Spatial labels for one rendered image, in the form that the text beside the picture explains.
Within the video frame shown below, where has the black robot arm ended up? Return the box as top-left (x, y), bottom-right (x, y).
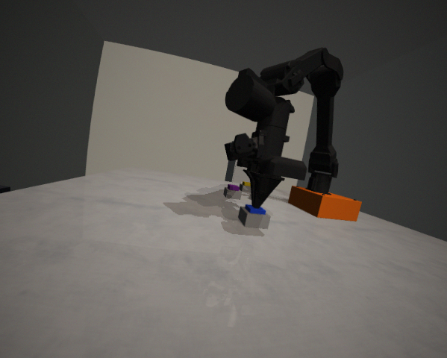
top-left (225, 47), bottom-right (343, 195)

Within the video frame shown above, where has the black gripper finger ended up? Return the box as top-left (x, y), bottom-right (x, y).
top-left (243, 169), bottom-right (255, 207)
top-left (250, 172), bottom-right (285, 209)

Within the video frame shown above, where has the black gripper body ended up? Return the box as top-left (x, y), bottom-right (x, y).
top-left (237, 125), bottom-right (307, 180)

